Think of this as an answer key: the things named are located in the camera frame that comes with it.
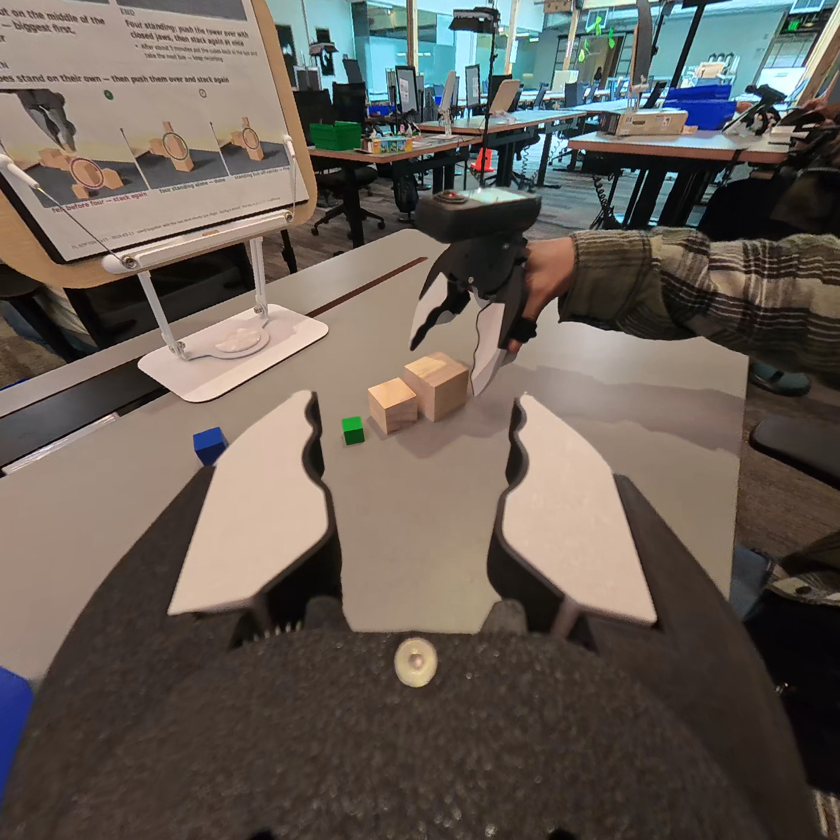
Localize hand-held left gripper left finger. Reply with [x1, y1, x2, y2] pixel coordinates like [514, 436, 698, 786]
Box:
[167, 390, 344, 624]

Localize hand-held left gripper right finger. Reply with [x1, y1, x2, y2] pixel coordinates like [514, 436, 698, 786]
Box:
[489, 394, 658, 635]

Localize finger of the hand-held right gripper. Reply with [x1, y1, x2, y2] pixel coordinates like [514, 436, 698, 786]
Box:
[409, 264, 473, 353]
[469, 301, 519, 397]

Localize large plain wooden cube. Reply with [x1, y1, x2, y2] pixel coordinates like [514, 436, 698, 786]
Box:
[403, 352, 471, 422]

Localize blue wooden cube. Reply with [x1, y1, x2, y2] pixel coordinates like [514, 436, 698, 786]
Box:
[193, 427, 229, 467]

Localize medium plain wooden cube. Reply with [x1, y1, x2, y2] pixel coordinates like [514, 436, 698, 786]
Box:
[367, 378, 420, 434]

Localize person's right forearm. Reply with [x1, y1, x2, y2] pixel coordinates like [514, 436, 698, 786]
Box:
[558, 226, 840, 376]

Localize person's right hand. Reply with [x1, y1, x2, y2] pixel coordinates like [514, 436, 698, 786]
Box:
[521, 235, 580, 326]

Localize office desk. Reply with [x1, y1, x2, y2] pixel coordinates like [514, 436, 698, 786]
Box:
[415, 108, 589, 193]
[566, 125, 800, 232]
[307, 134, 475, 249]

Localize white document stand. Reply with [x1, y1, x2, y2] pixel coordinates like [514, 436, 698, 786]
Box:
[0, 0, 329, 403]

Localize computer monitor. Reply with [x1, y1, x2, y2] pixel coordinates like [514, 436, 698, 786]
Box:
[394, 66, 422, 120]

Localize green storage bins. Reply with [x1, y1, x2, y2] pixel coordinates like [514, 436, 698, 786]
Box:
[308, 121, 363, 151]

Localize black office chair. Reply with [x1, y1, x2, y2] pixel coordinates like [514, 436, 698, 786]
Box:
[293, 82, 388, 238]

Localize cardboard box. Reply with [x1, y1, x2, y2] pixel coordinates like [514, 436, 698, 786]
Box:
[600, 108, 690, 137]

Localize black chair armrest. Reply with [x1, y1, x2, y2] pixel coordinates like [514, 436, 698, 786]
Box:
[750, 415, 840, 488]

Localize black light stand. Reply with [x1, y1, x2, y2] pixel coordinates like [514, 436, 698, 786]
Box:
[449, 7, 504, 193]

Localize teal shoe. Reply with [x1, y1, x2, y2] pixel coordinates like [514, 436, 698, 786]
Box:
[748, 363, 812, 398]

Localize blue storage bins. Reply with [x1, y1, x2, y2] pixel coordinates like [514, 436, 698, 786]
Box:
[663, 82, 737, 130]

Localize blue plastic bin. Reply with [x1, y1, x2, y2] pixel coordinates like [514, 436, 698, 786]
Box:
[0, 665, 35, 791]

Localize printed instruction sheet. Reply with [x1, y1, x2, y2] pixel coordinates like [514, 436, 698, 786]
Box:
[0, 0, 310, 265]

